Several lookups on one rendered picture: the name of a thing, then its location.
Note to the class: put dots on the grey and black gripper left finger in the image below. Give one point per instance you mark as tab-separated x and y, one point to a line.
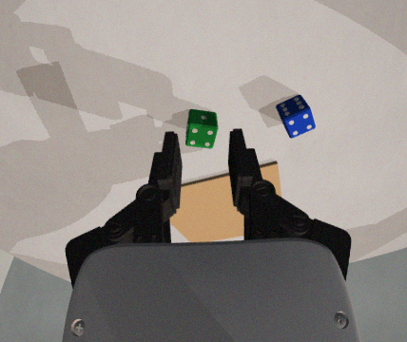
148	216

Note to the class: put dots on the green die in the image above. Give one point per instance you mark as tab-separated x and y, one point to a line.
202	128

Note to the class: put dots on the tan square mat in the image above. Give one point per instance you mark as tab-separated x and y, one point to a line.
206	207

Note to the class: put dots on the blue die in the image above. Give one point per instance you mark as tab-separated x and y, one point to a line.
296	116

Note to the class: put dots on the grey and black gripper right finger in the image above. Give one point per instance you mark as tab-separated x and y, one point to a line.
267	215

